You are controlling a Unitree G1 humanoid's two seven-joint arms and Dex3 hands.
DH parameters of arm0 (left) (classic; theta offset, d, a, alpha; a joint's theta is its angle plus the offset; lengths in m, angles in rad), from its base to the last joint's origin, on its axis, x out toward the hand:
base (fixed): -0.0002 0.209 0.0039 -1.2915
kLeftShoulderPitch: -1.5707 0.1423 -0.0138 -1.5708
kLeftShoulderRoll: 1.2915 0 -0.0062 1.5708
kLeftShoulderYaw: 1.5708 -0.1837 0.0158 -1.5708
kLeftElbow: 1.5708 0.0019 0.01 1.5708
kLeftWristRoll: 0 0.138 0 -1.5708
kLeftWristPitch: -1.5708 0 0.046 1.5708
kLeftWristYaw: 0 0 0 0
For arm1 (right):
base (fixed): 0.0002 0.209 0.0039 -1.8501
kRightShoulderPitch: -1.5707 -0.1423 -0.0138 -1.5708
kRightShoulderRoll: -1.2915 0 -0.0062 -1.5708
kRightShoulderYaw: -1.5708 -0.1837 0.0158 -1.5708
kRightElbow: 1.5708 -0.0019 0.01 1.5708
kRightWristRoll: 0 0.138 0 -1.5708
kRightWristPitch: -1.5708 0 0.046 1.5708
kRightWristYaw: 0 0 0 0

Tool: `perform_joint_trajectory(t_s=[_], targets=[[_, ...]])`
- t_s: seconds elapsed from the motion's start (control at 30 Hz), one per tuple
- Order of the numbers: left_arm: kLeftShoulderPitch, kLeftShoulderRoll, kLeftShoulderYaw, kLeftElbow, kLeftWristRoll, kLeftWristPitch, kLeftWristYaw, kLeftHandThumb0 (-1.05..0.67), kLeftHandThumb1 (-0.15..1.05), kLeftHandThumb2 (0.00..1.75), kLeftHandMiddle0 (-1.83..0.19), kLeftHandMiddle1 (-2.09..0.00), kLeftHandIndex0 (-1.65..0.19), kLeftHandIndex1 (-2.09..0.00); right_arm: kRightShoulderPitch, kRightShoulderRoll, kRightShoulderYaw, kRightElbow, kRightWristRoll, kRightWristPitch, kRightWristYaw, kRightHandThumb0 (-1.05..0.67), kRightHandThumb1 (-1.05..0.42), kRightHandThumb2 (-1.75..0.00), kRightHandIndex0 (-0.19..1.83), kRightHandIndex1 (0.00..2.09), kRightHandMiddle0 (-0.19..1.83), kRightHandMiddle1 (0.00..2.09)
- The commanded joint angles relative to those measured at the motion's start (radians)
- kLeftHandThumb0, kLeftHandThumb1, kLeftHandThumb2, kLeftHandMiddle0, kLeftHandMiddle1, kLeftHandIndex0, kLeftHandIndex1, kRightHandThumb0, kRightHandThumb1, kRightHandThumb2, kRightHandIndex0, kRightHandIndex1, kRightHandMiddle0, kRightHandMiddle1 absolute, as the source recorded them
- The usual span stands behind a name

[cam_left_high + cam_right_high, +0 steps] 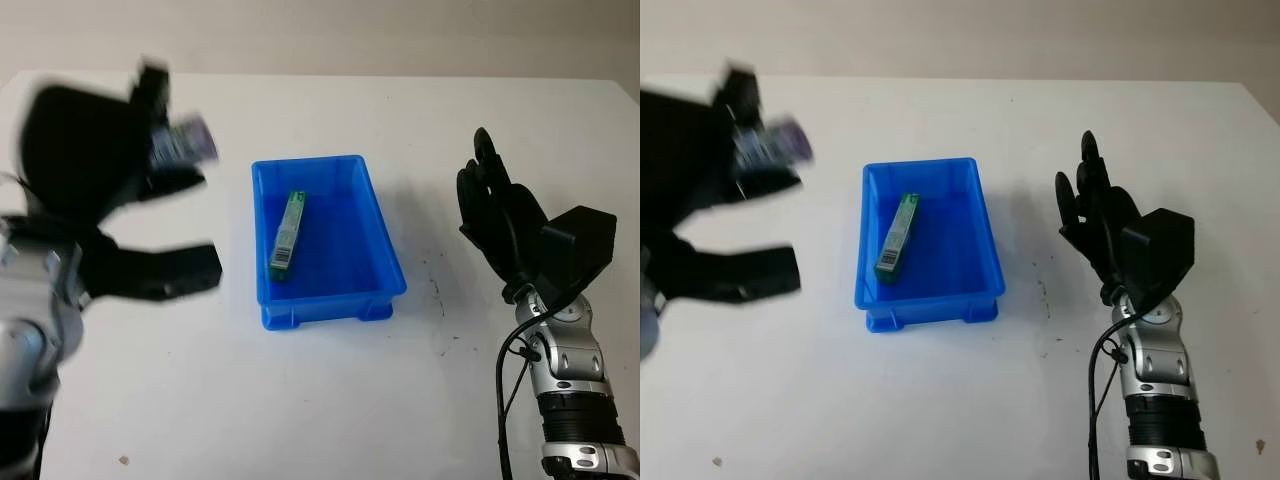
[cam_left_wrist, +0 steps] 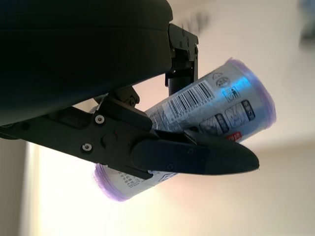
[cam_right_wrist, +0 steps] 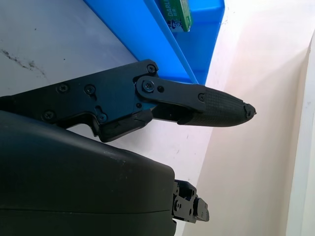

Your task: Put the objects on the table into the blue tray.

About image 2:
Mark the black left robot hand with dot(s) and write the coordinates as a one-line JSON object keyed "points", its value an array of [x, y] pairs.
{"points": [[86, 86]]}

